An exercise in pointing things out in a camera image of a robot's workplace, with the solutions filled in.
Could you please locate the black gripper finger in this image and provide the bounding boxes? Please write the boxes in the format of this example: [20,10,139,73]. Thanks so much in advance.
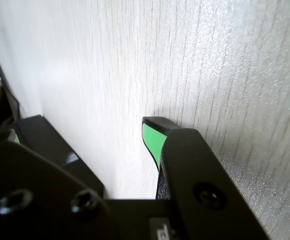
[0,128,126,240]
[141,116,272,240]

